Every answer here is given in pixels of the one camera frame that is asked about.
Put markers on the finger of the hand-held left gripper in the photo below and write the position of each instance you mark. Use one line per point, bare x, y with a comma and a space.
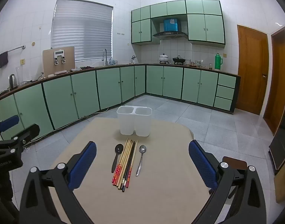
9, 122
28, 133

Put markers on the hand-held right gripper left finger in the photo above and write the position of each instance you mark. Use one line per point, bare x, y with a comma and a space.
83, 165

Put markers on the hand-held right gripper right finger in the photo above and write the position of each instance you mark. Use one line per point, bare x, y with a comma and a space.
203, 165

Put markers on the black plastic spoon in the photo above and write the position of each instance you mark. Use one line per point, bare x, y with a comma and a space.
116, 157

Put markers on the red-ended wooden chopstick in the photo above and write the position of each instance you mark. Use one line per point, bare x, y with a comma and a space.
123, 162
120, 160

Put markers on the dark chopsticks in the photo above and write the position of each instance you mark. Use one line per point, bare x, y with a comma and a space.
128, 165

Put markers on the black chopstick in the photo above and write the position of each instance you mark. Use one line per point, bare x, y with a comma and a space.
131, 164

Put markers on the metal spoon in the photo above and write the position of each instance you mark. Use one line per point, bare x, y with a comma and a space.
140, 159

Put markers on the translucent plastic cup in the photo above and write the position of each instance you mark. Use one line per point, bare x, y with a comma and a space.
134, 121

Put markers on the brown stool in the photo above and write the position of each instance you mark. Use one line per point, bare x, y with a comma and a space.
237, 162

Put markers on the steel electric kettle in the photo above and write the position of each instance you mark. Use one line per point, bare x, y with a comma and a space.
13, 81

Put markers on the green lower kitchen cabinets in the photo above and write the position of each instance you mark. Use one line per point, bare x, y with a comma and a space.
61, 98

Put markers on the green kitchen cabinets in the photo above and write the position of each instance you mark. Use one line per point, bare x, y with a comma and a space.
203, 28
61, 98

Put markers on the dark hanging towel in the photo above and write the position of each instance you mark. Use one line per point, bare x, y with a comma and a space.
2, 59

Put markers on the brown wooden board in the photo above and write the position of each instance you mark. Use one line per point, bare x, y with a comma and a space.
48, 63

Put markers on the black cabinet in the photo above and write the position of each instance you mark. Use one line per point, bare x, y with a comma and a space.
281, 147

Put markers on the white grey mounted device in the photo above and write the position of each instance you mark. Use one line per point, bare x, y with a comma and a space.
59, 57

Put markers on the light wooden box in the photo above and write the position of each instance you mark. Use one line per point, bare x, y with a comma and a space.
282, 186

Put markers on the green thermos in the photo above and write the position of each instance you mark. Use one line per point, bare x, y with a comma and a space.
218, 61

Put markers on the metal kitchen faucet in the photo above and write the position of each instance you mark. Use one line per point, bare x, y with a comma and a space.
106, 60

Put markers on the black wok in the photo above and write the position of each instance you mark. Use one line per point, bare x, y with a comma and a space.
179, 60

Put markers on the white cooking pot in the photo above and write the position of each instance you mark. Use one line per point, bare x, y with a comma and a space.
164, 57

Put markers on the plain wooden door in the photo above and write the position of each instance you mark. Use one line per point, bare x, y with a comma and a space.
279, 79

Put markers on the white window blind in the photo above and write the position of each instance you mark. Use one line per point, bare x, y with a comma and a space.
81, 28

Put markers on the black range hood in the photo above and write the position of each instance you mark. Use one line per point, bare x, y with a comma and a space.
170, 35

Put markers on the green upper kitchen cabinets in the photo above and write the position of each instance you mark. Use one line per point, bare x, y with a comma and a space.
203, 28

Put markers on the yellow wall socket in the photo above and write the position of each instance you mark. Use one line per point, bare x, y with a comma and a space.
22, 61

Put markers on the metal towel rail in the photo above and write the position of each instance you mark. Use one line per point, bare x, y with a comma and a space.
15, 49

